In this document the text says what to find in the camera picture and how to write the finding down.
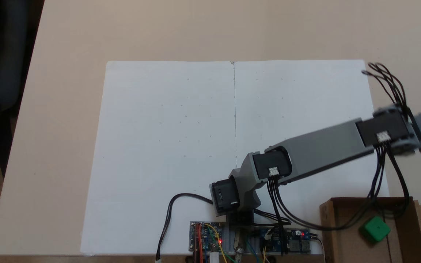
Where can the white paper sheet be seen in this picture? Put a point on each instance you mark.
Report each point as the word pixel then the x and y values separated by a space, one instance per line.
pixel 152 146

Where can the metal table clamp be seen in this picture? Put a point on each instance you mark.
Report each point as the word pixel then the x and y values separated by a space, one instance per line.
pixel 239 252

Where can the grey circuit board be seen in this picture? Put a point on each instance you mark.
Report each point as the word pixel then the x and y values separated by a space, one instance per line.
pixel 206 239

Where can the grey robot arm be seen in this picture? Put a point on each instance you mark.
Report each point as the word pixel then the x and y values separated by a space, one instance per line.
pixel 323 146

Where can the white usb plug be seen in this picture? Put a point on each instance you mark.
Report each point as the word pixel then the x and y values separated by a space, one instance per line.
pixel 214 258

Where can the green dice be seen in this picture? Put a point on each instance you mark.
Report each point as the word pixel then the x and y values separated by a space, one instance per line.
pixel 375 229

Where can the blue circuit board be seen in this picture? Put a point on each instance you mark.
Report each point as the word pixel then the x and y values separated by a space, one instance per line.
pixel 298 243

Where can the brown cardboard box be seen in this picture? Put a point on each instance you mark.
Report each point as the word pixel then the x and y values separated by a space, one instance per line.
pixel 349 241

